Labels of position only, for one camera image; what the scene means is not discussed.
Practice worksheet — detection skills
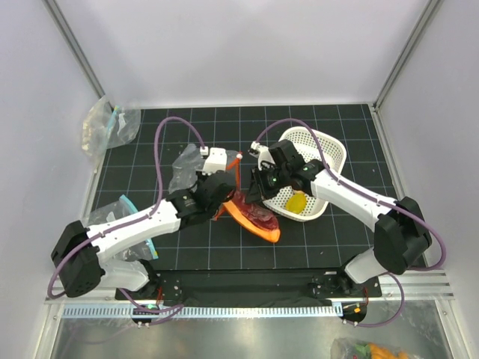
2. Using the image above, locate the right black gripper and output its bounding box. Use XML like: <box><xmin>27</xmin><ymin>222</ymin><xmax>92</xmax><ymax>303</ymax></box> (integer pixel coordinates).
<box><xmin>246</xmin><ymin>164</ymin><xmax>290</xmax><ymax>203</ymax></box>

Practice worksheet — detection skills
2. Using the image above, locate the orange papaya slice toy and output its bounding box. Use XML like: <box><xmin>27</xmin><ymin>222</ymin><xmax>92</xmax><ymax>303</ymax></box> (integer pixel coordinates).
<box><xmin>223</xmin><ymin>191</ymin><xmax>281</xmax><ymax>243</ymax></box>

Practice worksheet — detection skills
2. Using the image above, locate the orange zipper clear bag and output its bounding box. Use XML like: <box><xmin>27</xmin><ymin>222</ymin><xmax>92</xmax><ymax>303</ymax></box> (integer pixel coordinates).
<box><xmin>167</xmin><ymin>144</ymin><xmax>278</xmax><ymax>225</ymax></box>

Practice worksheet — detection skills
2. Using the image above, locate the white perforated plastic basket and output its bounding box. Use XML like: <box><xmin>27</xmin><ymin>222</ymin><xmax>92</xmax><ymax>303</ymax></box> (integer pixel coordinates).
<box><xmin>263</xmin><ymin>126</ymin><xmax>347</xmax><ymax>222</ymax></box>

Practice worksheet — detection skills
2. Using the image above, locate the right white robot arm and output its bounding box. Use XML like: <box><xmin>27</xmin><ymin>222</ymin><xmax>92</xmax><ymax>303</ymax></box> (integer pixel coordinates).
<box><xmin>245</xmin><ymin>140</ymin><xmax>432</xmax><ymax>296</ymax></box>

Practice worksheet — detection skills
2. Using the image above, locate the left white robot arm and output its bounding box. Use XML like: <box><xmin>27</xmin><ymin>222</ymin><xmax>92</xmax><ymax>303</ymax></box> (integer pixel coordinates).
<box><xmin>51</xmin><ymin>171</ymin><xmax>236</xmax><ymax>299</ymax></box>

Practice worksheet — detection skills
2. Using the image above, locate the blue zipper bag near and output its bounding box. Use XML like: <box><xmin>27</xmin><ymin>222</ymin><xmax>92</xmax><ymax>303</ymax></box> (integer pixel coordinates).
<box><xmin>81</xmin><ymin>194</ymin><xmax>158</xmax><ymax>262</ymax></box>

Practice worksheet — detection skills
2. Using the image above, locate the blue zipper bag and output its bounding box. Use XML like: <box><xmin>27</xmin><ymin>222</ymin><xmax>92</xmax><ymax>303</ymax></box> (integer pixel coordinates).
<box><xmin>82</xmin><ymin>96</ymin><xmax>141</xmax><ymax>160</ymax></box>
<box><xmin>81</xmin><ymin>194</ymin><xmax>158</xmax><ymax>262</ymax></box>

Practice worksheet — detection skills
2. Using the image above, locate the blue zipper bag far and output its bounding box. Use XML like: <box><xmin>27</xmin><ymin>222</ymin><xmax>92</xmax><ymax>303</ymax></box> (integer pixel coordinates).
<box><xmin>82</xmin><ymin>96</ymin><xmax>141</xmax><ymax>160</ymax></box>

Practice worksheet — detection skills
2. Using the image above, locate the bag of toy vegetables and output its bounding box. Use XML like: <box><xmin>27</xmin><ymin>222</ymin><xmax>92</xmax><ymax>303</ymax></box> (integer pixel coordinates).
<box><xmin>330</xmin><ymin>338</ymin><xmax>409</xmax><ymax>359</ymax></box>

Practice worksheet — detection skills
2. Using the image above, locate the yellow lemon toy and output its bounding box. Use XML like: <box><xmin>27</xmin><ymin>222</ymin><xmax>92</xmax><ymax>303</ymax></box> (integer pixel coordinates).
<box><xmin>284</xmin><ymin>191</ymin><xmax>307</xmax><ymax>215</ymax></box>

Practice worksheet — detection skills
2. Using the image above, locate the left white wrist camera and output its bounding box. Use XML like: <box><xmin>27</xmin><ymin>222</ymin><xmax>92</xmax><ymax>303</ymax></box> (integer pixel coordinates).
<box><xmin>202</xmin><ymin>147</ymin><xmax>228</xmax><ymax>175</ymax></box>

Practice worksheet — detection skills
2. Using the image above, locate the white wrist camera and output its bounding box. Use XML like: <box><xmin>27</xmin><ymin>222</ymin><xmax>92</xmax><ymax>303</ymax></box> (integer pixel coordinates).
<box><xmin>202</xmin><ymin>147</ymin><xmax>228</xmax><ymax>175</ymax></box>
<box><xmin>248</xmin><ymin>141</ymin><xmax>275</xmax><ymax>171</ymax></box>

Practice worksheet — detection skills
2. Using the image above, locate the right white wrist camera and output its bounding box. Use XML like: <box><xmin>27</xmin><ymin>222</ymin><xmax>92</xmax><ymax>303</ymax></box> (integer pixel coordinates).
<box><xmin>248</xmin><ymin>141</ymin><xmax>275</xmax><ymax>171</ymax></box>

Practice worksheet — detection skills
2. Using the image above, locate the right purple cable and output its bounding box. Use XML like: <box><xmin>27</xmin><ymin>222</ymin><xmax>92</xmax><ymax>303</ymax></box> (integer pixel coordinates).
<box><xmin>251</xmin><ymin>118</ymin><xmax>447</xmax><ymax>328</ymax></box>

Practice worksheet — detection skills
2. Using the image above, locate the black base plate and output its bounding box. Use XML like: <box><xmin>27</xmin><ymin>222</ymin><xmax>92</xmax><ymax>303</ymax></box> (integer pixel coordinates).
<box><xmin>130</xmin><ymin>268</ymin><xmax>382</xmax><ymax>307</ymax></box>

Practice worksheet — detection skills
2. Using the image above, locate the grey slotted cable duct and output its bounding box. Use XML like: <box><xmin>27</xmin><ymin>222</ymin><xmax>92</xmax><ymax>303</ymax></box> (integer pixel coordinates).
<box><xmin>61</xmin><ymin>303</ymin><xmax>343</xmax><ymax>320</ymax></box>

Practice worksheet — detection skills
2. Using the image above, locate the left aluminium frame post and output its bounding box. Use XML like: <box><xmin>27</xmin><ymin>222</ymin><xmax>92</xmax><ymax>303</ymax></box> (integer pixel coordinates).
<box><xmin>42</xmin><ymin>0</ymin><xmax>106</xmax><ymax>99</ymax></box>

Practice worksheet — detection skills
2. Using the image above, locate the aluminium frame post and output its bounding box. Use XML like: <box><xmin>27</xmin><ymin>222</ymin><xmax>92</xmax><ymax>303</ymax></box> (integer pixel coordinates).
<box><xmin>373</xmin><ymin>0</ymin><xmax>443</xmax><ymax>112</ymax></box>
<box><xmin>42</xmin><ymin>0</ymin><xmax>106</xmax><ymax>99</ymax></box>

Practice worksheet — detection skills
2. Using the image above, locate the right aluminium frame post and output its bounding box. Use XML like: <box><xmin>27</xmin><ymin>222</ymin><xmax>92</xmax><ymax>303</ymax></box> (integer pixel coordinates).
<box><xmin>373</xmin><ymin>0</ymin><xmax>443</xmax><ymax>112</ymax></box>

